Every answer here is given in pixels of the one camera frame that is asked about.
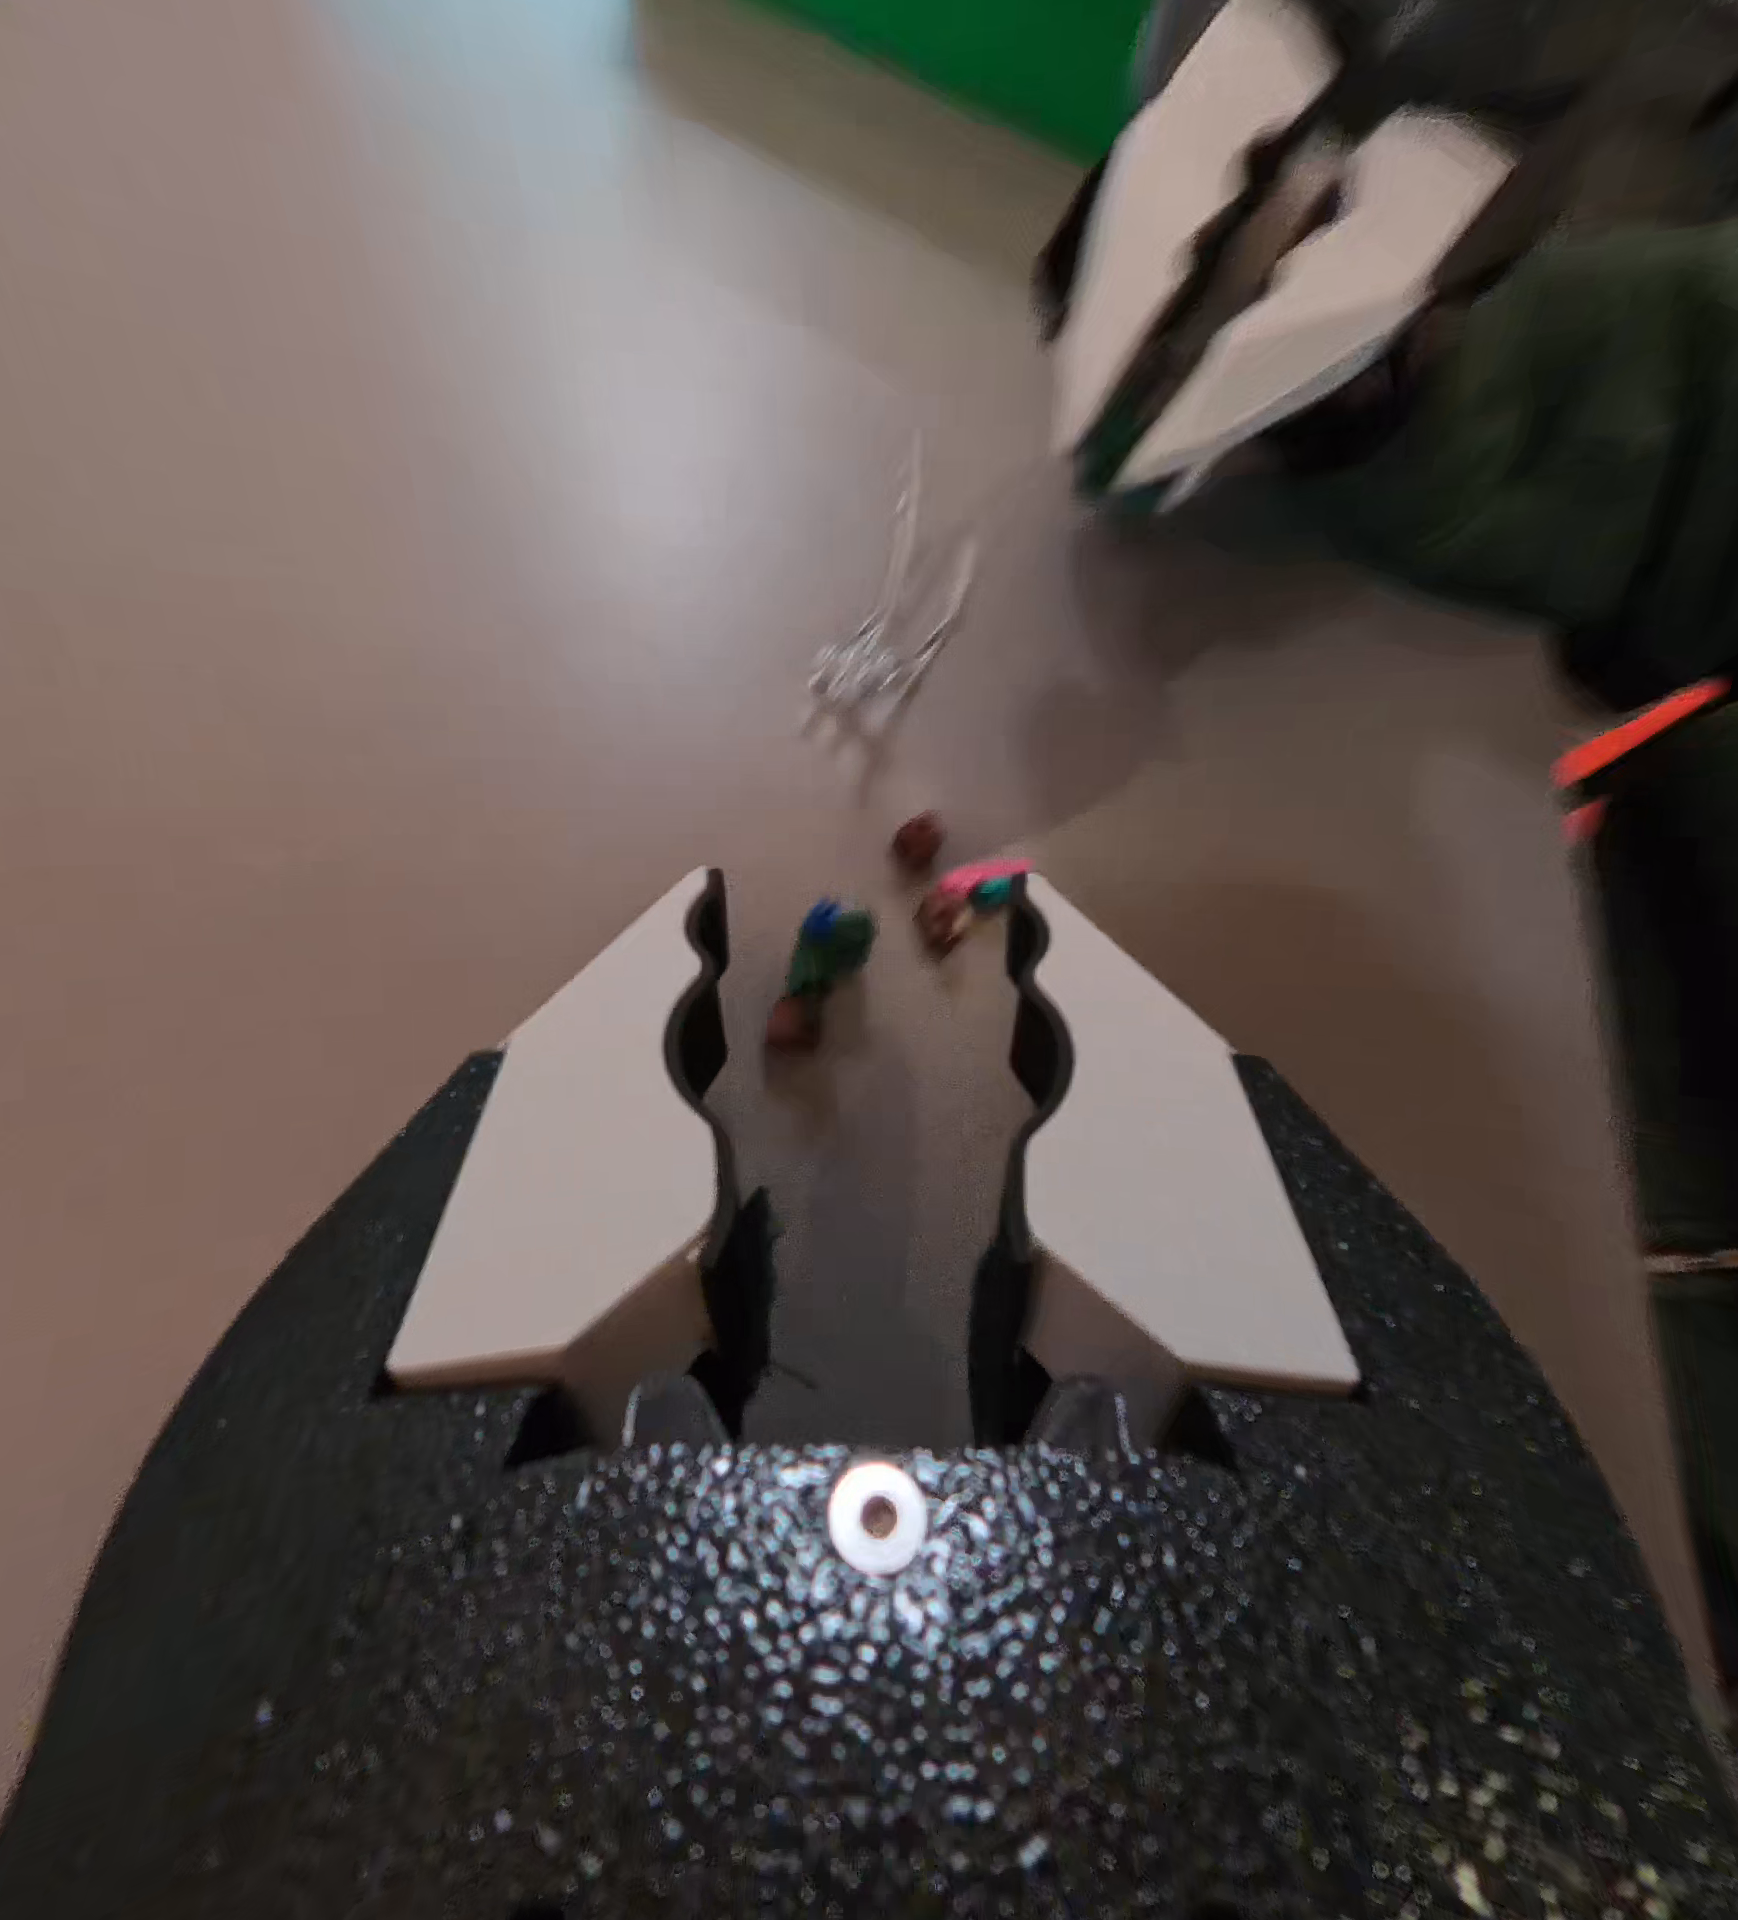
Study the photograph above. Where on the green board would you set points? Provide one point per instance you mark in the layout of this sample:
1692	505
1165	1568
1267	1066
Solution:
959	53

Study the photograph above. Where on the person's right forearm green sleeve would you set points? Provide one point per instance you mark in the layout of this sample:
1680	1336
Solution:
1559	451

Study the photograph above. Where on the dark green lego piece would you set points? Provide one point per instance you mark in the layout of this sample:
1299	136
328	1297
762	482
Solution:
1105	463

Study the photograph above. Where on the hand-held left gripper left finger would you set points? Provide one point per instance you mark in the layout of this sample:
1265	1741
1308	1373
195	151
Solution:
569	1185

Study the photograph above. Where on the green and blue lego piece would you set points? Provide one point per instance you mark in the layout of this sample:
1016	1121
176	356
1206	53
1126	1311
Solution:
827	953

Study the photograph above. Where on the pink lego piece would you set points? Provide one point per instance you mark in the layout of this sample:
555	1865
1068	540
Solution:
983	885

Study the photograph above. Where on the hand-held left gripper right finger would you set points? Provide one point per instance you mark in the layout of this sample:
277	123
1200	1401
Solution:
1177	1185

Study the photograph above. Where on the clear plastic bag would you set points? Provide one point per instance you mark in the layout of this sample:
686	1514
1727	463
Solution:
884	639

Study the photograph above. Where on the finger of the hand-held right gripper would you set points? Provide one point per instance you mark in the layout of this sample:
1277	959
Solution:
1185	195
1348	254

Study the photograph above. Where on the brown lego piece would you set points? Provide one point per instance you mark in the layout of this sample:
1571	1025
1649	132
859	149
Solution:
791	1025
917	840
940	918

